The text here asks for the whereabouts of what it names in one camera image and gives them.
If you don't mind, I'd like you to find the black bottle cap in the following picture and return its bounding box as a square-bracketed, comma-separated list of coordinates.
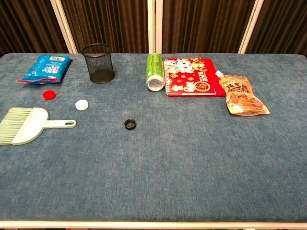
[124, 119, 137, 130]

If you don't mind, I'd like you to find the white bottle cap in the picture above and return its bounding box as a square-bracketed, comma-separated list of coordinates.
[75, 99, 89, 111]

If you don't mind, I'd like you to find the red bottle cap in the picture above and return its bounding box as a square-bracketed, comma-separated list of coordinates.
[42, 90, 57, 101]

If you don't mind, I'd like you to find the blue fabric table cover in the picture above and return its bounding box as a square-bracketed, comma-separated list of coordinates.
[0, 53, 307, 222]

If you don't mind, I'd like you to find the green beverage can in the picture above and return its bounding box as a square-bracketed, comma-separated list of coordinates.
[146, 53, 165, 92]

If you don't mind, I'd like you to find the red spiral notebook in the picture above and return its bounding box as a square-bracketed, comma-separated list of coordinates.
[163, 57, 226, 98]

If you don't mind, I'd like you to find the black mesh pen holder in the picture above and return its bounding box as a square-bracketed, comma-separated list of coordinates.
[81, 43, 116, 84]

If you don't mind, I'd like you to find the brown spouted sauce pouch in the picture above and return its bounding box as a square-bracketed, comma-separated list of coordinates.
[215, 70, 271, 117]

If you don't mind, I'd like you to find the dark brown pleated curtain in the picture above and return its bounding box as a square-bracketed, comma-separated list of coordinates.
[0, 0, 307, 58]

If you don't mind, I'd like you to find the blue snack bag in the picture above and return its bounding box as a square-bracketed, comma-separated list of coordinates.
[16, 54, 73, 85]

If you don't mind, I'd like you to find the white screen frame post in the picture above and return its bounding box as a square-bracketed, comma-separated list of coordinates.
[147, 0, 164, 54]
[50, 0, 78, 54]
[237, 0, 265, 54]

